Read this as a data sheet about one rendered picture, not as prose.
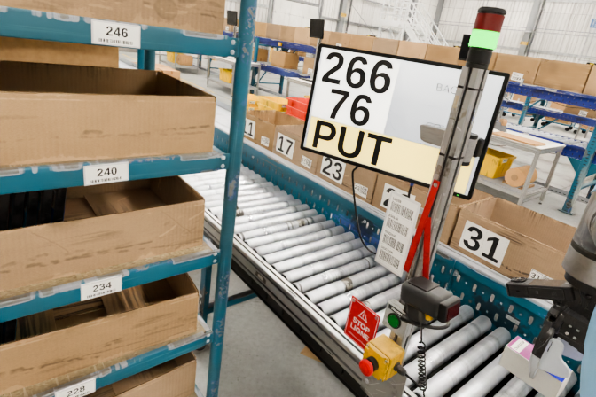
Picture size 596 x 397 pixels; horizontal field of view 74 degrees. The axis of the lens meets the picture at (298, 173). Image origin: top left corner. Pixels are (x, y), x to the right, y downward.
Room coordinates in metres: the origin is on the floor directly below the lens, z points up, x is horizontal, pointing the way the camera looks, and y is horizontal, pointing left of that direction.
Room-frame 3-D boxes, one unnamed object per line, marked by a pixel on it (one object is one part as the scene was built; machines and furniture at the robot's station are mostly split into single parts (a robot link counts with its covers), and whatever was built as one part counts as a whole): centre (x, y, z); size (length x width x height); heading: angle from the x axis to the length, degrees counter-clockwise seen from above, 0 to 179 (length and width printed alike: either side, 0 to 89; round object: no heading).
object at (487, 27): (0.83, -0.32, 1.62); 0.05 x 0.05 x 0.06
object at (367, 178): (1.92, -0.33, 0.96); 0.39 x 0.29 x 0.17; 41
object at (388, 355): (0.76, -0.30, 0.84); 0.15 x 0.09 x 0.07; 41
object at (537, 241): (1.33, -0.85, 0.97); 0.39 x 0.29 x 0.17; 41
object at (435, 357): (1.00, -0.53, 0.72); 0.52 x 0.05 x 0.05; 131
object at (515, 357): (0.61, -0.49, 1.04); 0.10 x 0.06 x 0.05; 42
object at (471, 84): (0.83, -0.32, 1.11); 0.12 x 0.05 x 0.88; 41
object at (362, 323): (0.87, -0.25, 0.85); 0.16 x 0.01 x 0.13; 41
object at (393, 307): (0.81, -0.29, 0.95); 0.07 x 0.03 x 0.07; 41
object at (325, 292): (1.29, -0.28, 0.72); 0.52 x 0.05 x 0.05; 131
